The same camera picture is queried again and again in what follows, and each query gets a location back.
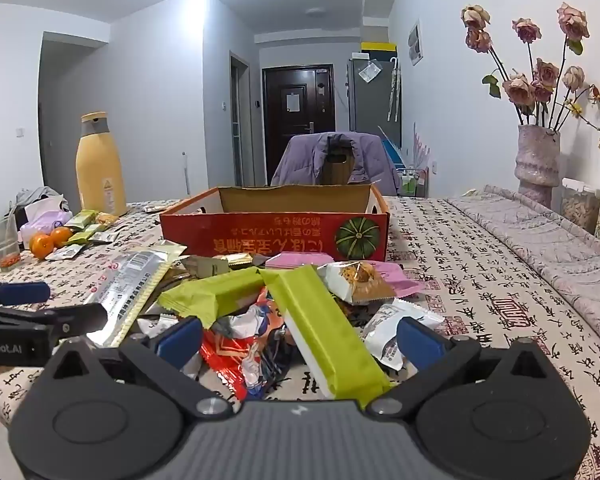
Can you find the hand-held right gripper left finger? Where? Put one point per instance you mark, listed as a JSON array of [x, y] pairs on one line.
[[180, 340]]

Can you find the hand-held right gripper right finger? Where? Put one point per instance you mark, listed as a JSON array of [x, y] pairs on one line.
[[414, 345]]

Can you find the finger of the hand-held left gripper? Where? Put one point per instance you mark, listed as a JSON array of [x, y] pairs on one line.
[[25, 293], [80, 317]]

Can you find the white oat crisp packet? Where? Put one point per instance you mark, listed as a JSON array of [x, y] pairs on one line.
[[395, 330]]

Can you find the pink snack packet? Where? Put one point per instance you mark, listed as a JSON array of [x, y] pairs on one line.
[[300, 260], [405, 282]]

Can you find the brown and white cookie packet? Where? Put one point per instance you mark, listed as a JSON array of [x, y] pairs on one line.
[[355, 280]]

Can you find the long green snack packet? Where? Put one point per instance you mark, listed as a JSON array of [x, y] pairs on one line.
[[325, 330]]

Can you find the red printed cardboard box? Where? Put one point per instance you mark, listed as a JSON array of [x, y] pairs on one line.
[[280, 235]]

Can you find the orange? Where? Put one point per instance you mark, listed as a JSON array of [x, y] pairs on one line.
[[61, 236], [41, 246]]

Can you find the clear striped long packet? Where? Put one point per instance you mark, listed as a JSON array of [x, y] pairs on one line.
[[125, 290]]

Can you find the clear glass cup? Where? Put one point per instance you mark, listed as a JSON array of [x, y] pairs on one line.
[[2, 245]]

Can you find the red snack packet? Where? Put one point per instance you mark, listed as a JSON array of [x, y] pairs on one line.
[[230, 365]]

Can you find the crumpled white printed packet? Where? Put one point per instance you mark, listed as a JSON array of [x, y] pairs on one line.
[[250, 317]]

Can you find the beige snack packet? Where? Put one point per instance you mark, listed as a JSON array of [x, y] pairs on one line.
[[202, 266]]

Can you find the pale pink plastic bag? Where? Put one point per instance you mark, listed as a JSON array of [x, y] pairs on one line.
[[45, 217]]

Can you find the small green wafer packet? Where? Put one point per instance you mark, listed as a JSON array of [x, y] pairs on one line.
[[82, 236], [81, 220]]

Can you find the small cookie packet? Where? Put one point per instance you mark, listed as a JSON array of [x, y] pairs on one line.
[[104, 236]]

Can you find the cream snack packet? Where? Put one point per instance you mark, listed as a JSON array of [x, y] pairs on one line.
[[155, 251]]

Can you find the gold foil packet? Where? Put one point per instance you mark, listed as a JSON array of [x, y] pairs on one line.
[[232, 260]]

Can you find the grey cloth heap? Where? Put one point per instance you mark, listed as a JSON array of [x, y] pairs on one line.
[[37, 195]]

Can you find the gold cookie packet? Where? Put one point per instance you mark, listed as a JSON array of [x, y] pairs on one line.
[[106, 219]]

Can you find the yellow bottle with grey cap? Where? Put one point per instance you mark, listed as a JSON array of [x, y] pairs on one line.
[[100, 170]]

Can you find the pink quilted blanket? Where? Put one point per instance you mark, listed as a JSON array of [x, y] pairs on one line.
[[545, 245]]

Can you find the metal storage rack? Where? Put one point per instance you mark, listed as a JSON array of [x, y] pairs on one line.
[[414, 180]]

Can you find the white mop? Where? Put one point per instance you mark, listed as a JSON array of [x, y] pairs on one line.
[[185, 175]]

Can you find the wooden chair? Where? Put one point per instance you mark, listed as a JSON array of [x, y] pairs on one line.
[[337, 172]]

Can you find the clear storage jar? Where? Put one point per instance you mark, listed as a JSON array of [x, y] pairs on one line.
[[580, 207]]

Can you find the purple puffer jacket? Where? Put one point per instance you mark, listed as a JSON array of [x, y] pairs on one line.
[[300, 160]]

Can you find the pink textured vase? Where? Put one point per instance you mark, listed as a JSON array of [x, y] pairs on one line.
[[537, 165]]

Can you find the grey interior door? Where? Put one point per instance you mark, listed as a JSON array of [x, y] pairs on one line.
[[237, 125]]

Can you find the dark brown entrance door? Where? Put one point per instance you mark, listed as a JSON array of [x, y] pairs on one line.
[[290, 140]]

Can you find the grey refrigerator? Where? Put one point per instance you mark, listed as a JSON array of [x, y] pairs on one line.
[[369, 107]]

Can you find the folded umbrellas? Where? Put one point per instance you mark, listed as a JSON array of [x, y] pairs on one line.
[[394, 90]]

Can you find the paper notice on door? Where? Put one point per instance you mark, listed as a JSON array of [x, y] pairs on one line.
[[293, 103]]

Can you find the clear plastic bag on refrigerator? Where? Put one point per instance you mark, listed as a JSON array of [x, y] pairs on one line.
[[370, 71]]

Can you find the bunch of dried roses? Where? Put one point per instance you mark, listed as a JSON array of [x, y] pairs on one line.
[[522, 87]]

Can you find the yellow and black box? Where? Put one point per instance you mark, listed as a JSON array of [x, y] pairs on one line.
[[378, 46]]

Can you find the round ceiling lamp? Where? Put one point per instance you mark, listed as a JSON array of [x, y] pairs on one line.
[[316, 11]]

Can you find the pink feather wall sticker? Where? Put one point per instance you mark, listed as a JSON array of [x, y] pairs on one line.
[[422, 147]]

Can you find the framed wall picture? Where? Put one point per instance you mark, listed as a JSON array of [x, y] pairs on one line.
[[415, 42]]

